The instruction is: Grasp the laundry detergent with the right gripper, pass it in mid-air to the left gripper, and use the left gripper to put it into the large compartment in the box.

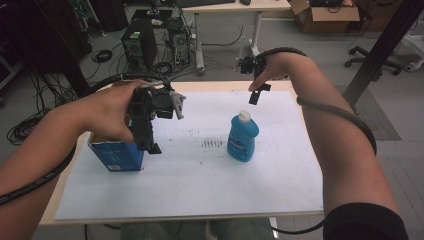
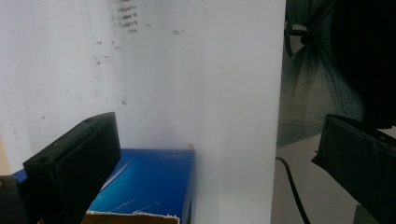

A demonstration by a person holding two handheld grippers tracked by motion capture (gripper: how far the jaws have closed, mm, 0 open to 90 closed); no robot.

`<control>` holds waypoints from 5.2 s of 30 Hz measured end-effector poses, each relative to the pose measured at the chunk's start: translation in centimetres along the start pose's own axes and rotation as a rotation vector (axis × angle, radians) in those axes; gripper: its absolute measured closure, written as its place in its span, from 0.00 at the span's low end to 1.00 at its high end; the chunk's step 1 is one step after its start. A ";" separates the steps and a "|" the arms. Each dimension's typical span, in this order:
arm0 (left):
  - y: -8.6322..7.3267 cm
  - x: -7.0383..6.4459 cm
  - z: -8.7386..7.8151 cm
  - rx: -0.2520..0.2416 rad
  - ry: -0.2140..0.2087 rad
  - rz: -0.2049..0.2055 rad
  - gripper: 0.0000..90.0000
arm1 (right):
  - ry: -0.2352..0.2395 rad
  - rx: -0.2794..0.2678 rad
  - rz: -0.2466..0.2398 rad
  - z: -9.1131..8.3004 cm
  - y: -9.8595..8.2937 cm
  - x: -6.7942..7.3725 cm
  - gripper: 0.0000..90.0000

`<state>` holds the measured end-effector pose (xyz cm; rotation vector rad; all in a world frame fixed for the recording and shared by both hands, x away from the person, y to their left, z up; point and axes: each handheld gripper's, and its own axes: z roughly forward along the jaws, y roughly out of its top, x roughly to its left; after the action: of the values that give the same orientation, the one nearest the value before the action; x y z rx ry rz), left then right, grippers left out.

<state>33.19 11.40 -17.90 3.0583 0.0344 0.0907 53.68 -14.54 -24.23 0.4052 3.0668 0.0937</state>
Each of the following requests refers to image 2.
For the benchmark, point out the black curtain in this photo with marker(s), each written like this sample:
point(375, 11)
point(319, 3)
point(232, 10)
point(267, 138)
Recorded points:
point(367, 56)

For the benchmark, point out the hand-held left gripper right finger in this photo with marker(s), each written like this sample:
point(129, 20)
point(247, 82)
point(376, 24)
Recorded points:
point(358, 165)

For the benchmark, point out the blue cardboard box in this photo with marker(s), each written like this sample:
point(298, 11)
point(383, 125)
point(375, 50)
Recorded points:
point(149, 180)

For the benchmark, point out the white partition board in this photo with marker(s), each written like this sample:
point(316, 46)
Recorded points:
point(202, 81)

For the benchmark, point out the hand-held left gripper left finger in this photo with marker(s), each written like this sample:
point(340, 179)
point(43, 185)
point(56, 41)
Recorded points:
point(71, 165)

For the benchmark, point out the grey-green curtain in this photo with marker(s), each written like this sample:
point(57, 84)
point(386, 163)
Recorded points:
point(314, 90)

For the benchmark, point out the black stand clamp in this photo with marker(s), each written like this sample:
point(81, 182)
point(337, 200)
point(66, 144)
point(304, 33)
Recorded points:
point(300, 35)

